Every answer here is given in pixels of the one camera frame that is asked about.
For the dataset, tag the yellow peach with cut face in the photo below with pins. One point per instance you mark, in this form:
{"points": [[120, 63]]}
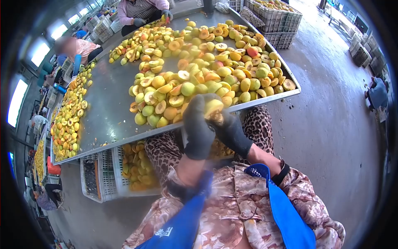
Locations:
{"points": [[213, 107]]}

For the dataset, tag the large pile of peaches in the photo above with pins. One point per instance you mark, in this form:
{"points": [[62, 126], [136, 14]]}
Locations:
{"points": [[211, 71]]}

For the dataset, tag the person's left fingers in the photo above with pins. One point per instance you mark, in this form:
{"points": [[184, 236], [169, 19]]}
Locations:
{"points": [[195, 107]]}

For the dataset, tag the person's right fingers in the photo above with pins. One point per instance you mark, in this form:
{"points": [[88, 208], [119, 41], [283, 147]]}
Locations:
{"points": [[221, 122]]}

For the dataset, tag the empty white plastic crate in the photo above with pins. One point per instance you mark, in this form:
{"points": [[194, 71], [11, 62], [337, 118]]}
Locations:
{"points": [[90, 177]]}

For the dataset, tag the person's body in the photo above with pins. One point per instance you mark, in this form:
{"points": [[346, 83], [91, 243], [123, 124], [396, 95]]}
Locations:
{"points": [[236, 211]]}

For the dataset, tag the person's left hand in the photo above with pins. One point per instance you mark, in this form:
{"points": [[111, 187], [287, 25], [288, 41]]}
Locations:
{"points": [[196, 133]]}

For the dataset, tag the stack of grey crates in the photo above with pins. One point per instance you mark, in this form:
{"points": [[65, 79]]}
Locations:
{"points": [[360, 51]]}

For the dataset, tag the bright window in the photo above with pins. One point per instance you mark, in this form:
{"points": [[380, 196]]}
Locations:
{"points": [[17, 102], [40, 53]]}

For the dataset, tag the long row of peaches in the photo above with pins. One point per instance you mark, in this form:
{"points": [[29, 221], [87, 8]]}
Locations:
{"points": [[68, 118]]}

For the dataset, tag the batch of peach halves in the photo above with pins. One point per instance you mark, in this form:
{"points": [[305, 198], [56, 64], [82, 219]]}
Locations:
{"points": [[138, 168]]}

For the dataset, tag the metal sorting table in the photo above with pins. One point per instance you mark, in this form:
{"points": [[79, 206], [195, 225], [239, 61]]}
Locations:
{"points": [[108, 102]]}

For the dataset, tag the blue cylinder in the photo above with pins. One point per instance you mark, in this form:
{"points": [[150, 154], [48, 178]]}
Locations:
{"points": [[59, 88]]}

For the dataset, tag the patterned cloth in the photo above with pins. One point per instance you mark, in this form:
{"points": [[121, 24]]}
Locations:
{"points": [[251, 17]]}

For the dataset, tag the small heap of halved peaches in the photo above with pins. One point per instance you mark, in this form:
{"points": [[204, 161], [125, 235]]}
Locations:
{"points": [[146, 40]]}

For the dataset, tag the person's right hand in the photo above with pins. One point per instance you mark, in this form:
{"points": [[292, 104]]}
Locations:
{"points": [[232, 134]]}

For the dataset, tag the stack of crates with peaches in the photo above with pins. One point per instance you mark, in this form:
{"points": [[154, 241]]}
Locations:
{"points": [[278, 25]]}

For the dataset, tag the black wrist band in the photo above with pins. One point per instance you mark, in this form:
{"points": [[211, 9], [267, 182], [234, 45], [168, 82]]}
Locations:
{"points": [[280, 172], [186, 190]]}

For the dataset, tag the white crate holding peach halves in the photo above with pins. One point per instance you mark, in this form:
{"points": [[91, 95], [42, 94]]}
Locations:
{"points": [[116, 183]]}

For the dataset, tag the orange plastic crate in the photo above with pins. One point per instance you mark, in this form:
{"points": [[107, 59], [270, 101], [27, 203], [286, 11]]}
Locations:
{"points": [[53, 168]]}

